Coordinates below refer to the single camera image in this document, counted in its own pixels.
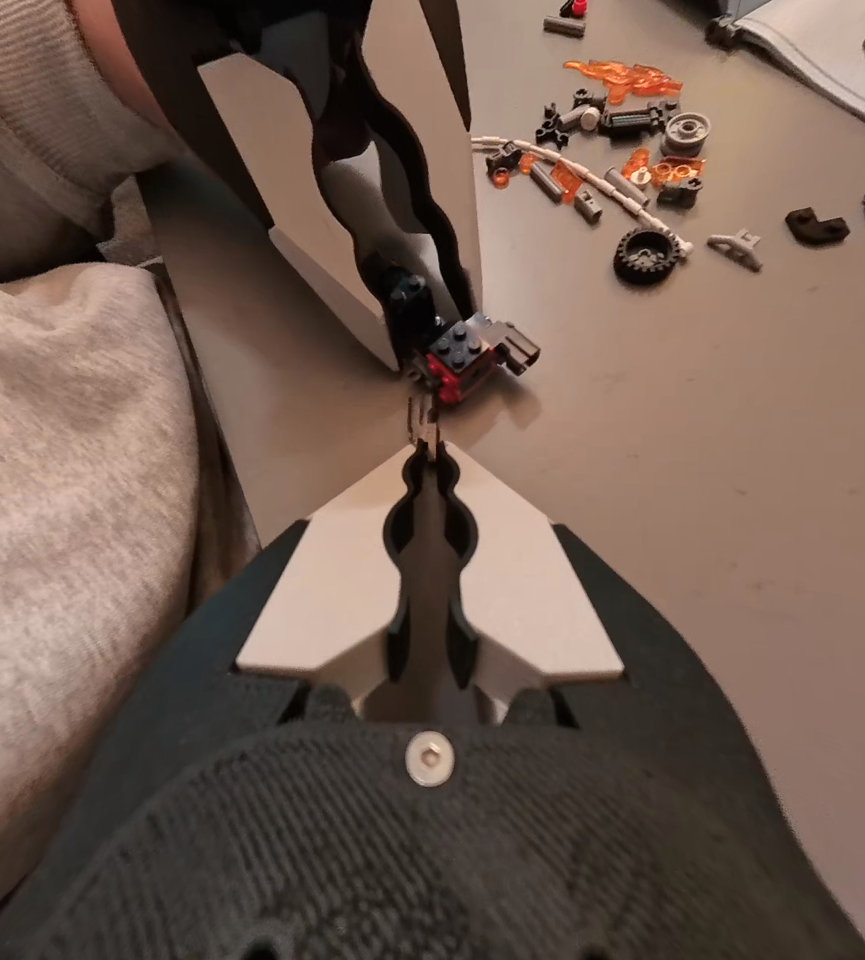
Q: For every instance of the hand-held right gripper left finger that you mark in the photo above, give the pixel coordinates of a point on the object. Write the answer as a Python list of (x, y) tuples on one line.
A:
[(312, 600)]

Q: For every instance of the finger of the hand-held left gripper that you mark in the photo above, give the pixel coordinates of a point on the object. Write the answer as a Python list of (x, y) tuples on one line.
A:
[(453, 172), (290, 172)]

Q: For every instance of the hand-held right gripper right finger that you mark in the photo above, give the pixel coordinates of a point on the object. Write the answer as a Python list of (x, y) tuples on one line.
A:
[(537, 600)]

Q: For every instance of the dark grey lego motorcycle frame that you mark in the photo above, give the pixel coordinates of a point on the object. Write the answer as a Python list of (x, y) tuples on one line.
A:
[(462, 356)]

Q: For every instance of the small grey lego clip piece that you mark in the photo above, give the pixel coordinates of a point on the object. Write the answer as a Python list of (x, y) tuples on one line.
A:
[(419, 424)]

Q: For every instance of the black curved lego piece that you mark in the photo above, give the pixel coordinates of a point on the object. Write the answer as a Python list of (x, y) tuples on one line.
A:
[(815, 225)]

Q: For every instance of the person's left forearm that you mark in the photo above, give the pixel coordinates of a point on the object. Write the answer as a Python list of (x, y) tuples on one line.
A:
[(27, 112)]

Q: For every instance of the grey lego double-pin connector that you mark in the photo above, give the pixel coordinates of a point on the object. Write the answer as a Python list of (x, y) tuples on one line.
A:
[(504, 157)]

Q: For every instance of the grey lego tube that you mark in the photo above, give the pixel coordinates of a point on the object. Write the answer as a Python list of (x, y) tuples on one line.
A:
[(626, 187), (545, 181)]

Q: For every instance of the black lego connector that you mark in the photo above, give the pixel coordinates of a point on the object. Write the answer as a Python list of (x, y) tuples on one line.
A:
[(554, 127), (588, 99)]

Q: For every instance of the orange transparent lego plate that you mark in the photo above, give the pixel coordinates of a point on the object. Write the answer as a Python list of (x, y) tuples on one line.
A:
[(569, 181)]

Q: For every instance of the grey white lego pin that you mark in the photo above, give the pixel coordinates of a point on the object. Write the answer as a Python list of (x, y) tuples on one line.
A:
[(579, 118)]

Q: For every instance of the small grey lego connector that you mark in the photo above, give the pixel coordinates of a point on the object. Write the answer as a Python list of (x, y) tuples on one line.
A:
[(590, 206)]

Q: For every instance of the dark ridged lego axle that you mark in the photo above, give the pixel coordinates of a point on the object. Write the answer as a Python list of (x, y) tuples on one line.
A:
[(564, 25)]

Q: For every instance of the black lego engine block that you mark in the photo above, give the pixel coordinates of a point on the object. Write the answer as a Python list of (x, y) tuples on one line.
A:
[(631, 120)]

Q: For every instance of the large orange lego flame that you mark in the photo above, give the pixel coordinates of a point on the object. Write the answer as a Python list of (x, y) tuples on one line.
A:
[(620, 79)]

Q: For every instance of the red black lego piece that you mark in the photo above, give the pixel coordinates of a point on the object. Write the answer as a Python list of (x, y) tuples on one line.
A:
[(575, 7)]

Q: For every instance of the orange skull lego tile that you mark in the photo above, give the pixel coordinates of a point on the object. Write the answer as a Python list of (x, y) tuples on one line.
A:
[(680, 169)]

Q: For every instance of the grey cross-hole lego connector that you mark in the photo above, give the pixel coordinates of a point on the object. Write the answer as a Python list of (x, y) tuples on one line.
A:
[(680, 193)]

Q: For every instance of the flat grey lego wheel hub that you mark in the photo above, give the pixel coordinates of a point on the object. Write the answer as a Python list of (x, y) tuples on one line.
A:
[(686, 135)]

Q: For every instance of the light grey T-shaped lego piece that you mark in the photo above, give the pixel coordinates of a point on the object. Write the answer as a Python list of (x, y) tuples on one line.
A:
[(732, 247)]

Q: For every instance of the lego instruction booklet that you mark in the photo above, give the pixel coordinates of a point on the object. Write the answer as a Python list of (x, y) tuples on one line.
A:
[(837, 60)]

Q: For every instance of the person's grey hoodie torso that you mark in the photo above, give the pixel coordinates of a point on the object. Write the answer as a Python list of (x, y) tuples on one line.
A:
[(42, 487)]

